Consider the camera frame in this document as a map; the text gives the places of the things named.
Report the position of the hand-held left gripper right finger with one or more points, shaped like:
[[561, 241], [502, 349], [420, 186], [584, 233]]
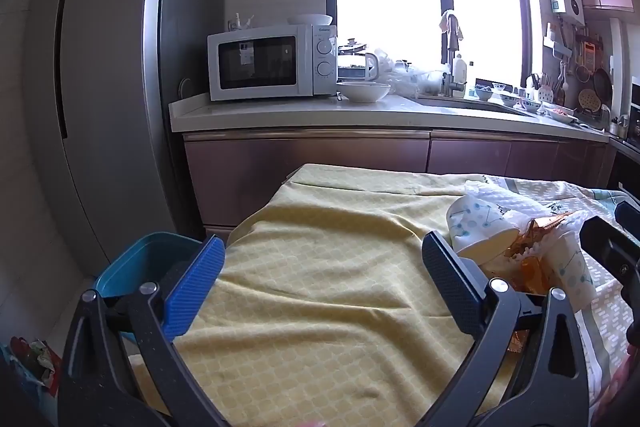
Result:
[[450, 277]]

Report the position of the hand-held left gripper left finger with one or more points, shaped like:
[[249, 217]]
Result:
[[197, 287]]

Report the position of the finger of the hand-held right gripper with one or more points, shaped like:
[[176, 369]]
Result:
[[629, 213], [610, 252]]

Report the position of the crushed printed paper cup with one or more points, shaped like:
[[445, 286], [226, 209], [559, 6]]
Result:
[[475, 222]]

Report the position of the blue plastic bin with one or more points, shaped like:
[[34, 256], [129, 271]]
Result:
[[145, 257]]

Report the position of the orange plastic wrapper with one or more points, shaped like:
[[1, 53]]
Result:
[[535, 267]]

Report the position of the person's right forearm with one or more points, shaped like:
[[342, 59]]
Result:
[[617, 387]]

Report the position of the patterned white cloth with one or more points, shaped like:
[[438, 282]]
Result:
[[600, 332]]

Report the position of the black kitchen appliance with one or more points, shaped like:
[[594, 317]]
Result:
[[635, 112]]

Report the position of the plate with food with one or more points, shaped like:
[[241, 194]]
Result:
[[560, 113]]

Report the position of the yellow tablecloth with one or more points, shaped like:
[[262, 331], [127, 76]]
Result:
[[320, 267]]

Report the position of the blue patterned bowl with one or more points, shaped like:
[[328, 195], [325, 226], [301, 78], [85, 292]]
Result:
[[498, 86], [530, 105], [483, 93]]

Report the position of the brown base cabinets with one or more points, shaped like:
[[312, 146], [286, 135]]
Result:
[[300, 167]]

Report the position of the steel sink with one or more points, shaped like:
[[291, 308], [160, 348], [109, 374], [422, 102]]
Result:
[[470, 103]]

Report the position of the large white bowl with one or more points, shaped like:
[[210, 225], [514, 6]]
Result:
[[362, 92]]

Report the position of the white kitchen countertop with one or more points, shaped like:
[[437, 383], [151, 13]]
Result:
[[300, 109]]

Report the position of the clear plastic bags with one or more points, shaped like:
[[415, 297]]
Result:
[[405, 74]]

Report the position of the white soap bottle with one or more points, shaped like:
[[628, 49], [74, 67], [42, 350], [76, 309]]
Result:
[[459, 69]]

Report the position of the steel faucet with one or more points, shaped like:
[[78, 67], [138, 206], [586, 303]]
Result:
[[453, 57]]

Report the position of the grey refrigerator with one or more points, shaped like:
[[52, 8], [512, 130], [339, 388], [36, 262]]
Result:
[[110, 82]]

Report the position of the glass kettle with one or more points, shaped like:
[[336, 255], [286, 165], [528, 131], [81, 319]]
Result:
[[357, 64]]

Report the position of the white microwave oven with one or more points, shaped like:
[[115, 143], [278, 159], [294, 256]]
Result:
[[260, 62]]

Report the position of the white ceramic ornament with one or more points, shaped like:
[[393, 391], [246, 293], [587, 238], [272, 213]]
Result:
[[241, 23]]

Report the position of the shallow white bowl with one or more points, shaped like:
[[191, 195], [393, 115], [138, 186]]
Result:
[[310, 20]]

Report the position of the wall utensil rack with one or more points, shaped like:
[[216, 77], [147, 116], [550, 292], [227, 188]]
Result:
[[590, 72]]

